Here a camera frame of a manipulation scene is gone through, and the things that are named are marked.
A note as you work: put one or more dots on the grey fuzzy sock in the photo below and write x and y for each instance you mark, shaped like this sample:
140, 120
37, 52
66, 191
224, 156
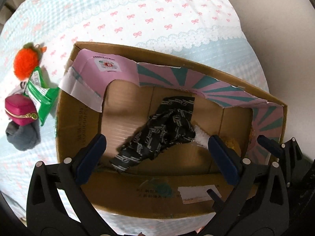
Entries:
23, 138

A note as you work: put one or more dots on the orange pom-pom toy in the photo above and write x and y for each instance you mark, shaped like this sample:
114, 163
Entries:
27, 59

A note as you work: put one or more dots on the black patterned cloth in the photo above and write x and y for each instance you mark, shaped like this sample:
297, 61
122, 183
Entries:
169, 126

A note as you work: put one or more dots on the green wet wipes pack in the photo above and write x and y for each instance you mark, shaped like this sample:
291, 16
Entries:
42, 96

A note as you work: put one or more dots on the pink teal cardboard box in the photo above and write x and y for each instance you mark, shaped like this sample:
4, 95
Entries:
147, 105

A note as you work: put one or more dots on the magenta zip pouch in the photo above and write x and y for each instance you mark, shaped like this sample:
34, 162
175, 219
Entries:
20, 109

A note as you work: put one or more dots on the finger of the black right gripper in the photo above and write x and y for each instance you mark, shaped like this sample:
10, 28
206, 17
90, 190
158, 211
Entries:
270, 145
218, 203

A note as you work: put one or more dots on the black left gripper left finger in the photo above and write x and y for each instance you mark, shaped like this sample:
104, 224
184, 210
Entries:
56, 204

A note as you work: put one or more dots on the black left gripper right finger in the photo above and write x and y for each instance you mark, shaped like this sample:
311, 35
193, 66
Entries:
258, 203

